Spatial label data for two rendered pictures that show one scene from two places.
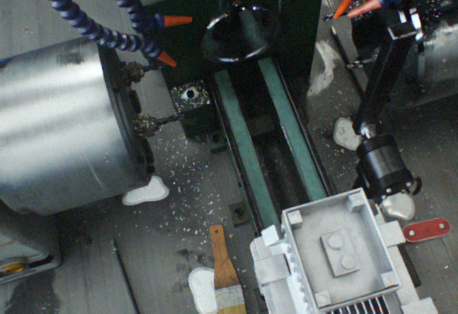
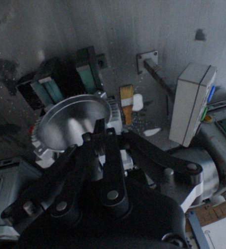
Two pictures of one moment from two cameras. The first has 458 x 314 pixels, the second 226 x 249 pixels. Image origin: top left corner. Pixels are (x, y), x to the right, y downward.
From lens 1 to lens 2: 0.53 m
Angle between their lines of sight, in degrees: 23
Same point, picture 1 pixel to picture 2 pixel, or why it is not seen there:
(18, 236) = (208, 140)
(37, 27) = not seen: hidden behind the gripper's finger
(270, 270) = (126, 166)
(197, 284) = (139, 105)
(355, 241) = not seen: hidden behind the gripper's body
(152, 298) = (158, 99)
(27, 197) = (207, 168)
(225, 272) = (127, 110)
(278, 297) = (123, 156)
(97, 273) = not seen: hidden behind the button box
